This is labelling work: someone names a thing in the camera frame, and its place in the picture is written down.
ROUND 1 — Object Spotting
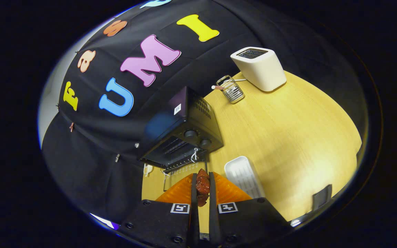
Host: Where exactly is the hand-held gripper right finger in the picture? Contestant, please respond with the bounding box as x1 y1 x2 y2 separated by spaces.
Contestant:
208 172 292 247

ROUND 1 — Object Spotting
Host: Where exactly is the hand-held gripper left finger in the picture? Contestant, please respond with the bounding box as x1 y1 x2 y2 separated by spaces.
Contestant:
118 173 199 248

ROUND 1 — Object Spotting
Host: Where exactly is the reddish brown meat piece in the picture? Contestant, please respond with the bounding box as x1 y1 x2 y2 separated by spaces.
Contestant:
195 168 211 207

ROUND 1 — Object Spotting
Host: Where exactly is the black toaster oven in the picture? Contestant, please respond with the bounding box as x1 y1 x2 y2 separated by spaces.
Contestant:
138 86 224 192

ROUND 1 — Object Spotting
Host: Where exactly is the white pop-up toaster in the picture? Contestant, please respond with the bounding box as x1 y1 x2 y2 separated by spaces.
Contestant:
230 47 287 92

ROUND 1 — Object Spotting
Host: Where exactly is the white ribbed plate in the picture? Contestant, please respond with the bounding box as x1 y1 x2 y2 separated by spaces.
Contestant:
224 156 265 199

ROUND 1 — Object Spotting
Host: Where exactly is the dark grey box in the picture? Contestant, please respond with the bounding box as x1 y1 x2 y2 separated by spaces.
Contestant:
312 184 333 210

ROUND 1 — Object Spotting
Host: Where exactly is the metal wire rack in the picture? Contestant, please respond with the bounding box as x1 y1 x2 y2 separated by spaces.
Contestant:
216 75 245 104

